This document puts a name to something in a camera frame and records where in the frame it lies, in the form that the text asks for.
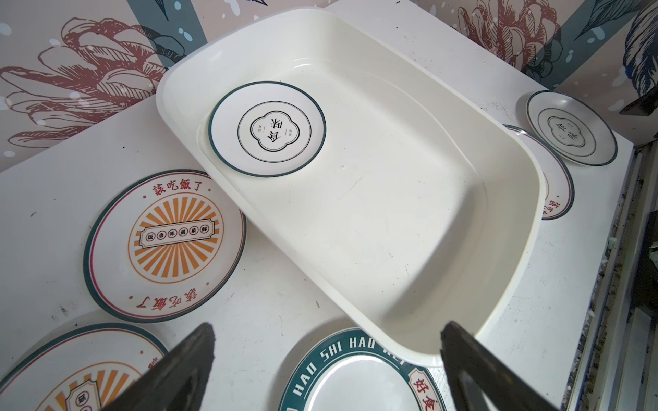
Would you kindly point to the white plastic bin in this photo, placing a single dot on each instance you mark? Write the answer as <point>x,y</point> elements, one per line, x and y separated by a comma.
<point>419,210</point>

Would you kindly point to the white clover plate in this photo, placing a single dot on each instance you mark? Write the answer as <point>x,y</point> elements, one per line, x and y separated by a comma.
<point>571,128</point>
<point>267,129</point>

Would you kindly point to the orange sunburst plate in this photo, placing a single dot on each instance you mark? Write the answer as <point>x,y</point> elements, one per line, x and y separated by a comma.
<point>163,247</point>
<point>560,189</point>
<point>85,369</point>

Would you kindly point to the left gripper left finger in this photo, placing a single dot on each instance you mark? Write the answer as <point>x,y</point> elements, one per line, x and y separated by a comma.
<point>176,382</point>

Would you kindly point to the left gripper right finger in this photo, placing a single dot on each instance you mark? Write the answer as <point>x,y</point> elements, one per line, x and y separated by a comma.
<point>480,381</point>

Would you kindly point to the green ring plate inner left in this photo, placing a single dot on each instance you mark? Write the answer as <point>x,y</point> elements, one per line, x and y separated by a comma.
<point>349,370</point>

